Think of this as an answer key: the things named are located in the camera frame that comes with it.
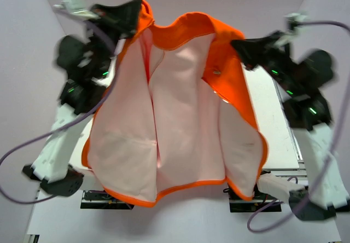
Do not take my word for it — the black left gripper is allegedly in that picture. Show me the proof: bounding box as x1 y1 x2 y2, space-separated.
87 0 142 78

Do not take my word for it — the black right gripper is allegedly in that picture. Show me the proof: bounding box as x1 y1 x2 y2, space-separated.
229 29 299 94

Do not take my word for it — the orange jacket with pink lining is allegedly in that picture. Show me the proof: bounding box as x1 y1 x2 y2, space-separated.
81 1 268 207

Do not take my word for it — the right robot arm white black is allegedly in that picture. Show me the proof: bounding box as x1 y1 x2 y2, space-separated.
231 31 349 221

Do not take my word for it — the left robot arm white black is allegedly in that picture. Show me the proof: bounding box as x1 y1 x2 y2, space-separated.
22 0 142 197

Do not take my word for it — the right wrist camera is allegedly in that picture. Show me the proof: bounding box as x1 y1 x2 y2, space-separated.
275 13 308 48

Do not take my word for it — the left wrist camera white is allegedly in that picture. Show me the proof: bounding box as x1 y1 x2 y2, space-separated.
53 0 100 20

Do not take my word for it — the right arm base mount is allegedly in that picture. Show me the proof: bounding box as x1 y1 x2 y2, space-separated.
223 186 275 213

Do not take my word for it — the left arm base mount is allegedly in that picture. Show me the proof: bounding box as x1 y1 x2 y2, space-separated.
80 190 134 210

